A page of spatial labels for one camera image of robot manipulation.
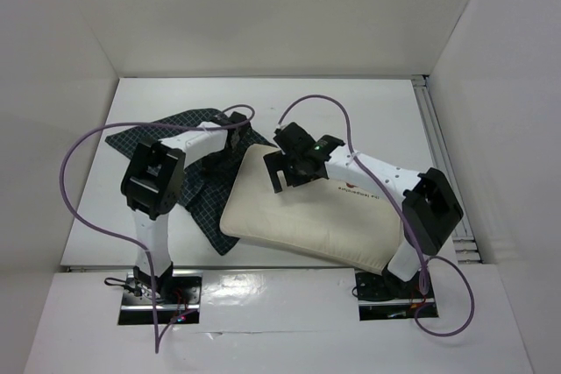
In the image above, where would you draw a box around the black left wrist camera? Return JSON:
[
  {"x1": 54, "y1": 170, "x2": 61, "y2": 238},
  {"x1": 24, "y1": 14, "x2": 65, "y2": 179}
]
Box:
[{"x1": 211, "y1": 111, "x2": 251, "y2": 131}]

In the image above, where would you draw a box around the cream pillow with bear print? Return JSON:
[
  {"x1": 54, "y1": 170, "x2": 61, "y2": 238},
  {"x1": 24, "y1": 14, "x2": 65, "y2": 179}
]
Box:
[{"x1": 220, "y1": 145, "x2": 404, "y2": 274}]

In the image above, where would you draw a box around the dark grid-pattern pillowcase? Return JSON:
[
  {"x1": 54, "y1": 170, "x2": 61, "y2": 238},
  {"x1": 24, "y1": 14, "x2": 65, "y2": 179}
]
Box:
[{"x1": 105, "y1": 127, "x2": 271, "y2": 256}]

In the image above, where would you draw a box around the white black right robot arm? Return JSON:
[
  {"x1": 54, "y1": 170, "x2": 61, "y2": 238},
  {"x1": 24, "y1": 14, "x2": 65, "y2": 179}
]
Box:
[{"x1": 264, "y1": 140, "x2": 464, "y2": 297}]

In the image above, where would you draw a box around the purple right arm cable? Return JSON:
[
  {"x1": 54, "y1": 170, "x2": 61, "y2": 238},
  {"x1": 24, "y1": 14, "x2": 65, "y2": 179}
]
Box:
[{"x1": 278, "y1": 95, "x2": 476, "y2": 339}]

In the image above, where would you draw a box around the aluminium frame rail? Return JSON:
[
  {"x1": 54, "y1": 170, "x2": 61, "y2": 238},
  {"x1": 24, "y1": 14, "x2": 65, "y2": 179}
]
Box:
[{"x1": 411, "y1": 75, "x2": 483, "y2": 265}]

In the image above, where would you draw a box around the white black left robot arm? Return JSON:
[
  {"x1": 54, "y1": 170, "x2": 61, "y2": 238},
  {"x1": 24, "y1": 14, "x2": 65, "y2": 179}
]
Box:
[{"x1": 121, "y1": 117, "x2": 251, "y2": 303}]

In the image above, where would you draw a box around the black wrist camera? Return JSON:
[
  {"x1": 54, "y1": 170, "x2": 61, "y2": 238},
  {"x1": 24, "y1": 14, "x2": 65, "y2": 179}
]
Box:
[
  {"x1": 211, "y1": 111, "x2": 251, "y2": 131},
  {"x1": 273, "y1": 122, "x2": 315, "y2": 154}
]

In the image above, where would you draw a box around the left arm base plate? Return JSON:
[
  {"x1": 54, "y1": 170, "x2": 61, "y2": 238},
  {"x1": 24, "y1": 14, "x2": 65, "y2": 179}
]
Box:
[{"x1": 104, "y1": 271, "x2": 202, "y2": 326}]

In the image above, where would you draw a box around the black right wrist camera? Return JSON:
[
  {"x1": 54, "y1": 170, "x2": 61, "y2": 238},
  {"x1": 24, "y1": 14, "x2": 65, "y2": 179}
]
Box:
[{"x1": 273, "y1": 122, "x2": 315, "y2": 154}]

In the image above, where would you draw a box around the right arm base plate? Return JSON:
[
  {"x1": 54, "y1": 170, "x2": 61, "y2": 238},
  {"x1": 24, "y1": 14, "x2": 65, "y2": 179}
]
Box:
[{"x1": 352, "y1": 271, "x2": 438, "y2": 321}]

